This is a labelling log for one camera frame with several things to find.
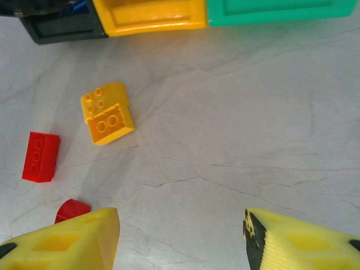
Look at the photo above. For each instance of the red curved lego brick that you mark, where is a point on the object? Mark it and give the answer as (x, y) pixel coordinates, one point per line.
(71, 209)

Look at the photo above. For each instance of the black plastic bin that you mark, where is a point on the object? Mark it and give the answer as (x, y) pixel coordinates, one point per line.
(70, 29)

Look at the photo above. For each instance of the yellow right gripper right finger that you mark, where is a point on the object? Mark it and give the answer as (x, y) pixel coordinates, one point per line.
(303, 247)

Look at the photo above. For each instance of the long red lego brick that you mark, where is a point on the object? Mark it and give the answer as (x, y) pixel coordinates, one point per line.
(42, 157)

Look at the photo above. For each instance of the green plastic bin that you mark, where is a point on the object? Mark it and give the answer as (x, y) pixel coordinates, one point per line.
(281, 14)

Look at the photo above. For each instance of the yellow four-stud sloped lego brick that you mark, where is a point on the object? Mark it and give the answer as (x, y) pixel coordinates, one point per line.
(109, 92)

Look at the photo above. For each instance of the blue lego brick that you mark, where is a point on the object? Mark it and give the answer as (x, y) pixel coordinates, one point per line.
(74, 7)

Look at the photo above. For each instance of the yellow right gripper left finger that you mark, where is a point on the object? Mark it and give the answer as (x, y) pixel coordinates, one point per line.
(62, 247)

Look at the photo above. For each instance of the yellow plastic bin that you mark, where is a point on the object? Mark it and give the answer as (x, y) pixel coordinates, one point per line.
(154, 17)

